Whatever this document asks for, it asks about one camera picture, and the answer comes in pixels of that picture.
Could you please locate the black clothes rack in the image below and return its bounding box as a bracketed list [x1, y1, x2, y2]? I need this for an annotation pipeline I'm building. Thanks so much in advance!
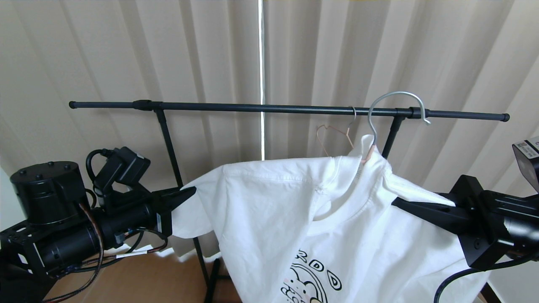
[69, 100, 510, 303]

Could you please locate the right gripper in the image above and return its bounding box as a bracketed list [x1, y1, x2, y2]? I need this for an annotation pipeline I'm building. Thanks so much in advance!
[457, 175, 539, 271]

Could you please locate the pink clothes hanger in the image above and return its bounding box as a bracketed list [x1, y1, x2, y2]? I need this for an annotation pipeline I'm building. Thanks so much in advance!
[361, 91, 431, 165]
[317, 106, 358, 158]

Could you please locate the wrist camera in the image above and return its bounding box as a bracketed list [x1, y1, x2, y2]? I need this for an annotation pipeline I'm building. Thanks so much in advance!
[512, 137, 539, 194]
[86, 146, 151, 203]

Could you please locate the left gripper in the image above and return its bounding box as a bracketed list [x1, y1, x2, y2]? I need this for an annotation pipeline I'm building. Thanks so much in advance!
[37, 190, 174, 278]

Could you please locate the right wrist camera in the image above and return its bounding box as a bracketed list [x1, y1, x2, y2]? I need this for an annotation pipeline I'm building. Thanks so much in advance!
[512, 137, 539, 194]

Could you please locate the white printed t-shirt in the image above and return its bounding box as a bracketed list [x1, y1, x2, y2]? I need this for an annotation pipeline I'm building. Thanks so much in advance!
[172, 135, 491, 303]

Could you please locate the black cable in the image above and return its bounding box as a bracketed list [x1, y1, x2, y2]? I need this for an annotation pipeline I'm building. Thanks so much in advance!
[434, 252, 539, 303]

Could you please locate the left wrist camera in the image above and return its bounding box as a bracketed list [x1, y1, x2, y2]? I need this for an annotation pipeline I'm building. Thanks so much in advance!
[86, 146, 151, 203]

